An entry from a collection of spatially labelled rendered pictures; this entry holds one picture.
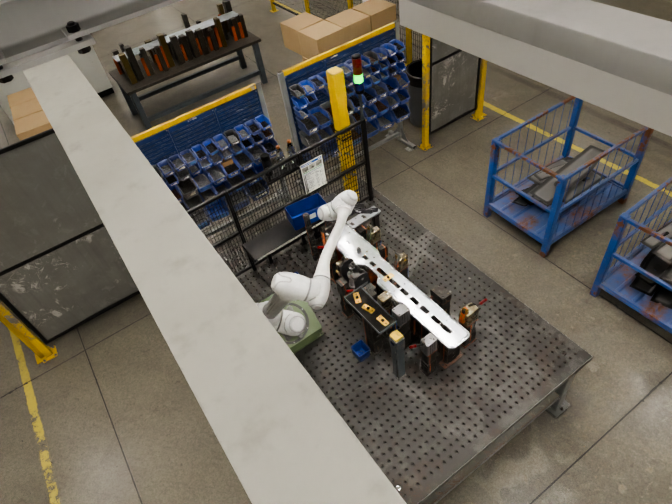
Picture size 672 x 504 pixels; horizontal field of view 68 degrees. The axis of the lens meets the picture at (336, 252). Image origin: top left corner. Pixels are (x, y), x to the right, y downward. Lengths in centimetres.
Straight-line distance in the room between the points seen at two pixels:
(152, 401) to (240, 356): 429
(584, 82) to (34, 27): 93
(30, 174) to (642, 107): 404
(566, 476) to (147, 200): 374
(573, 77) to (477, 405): 264
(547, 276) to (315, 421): 467
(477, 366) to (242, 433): 318
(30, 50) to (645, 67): 96
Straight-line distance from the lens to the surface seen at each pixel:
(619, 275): 493
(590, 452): 416
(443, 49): 596
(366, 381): 343
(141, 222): 54
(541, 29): 98
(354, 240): 381
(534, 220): 523
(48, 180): 442
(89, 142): 71
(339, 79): 384
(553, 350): 365
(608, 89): 94
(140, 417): 465
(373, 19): 648
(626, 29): 95
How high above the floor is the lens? 371
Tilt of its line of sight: 46 degrees down
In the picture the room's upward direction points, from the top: 11 degrees counter-clockwise
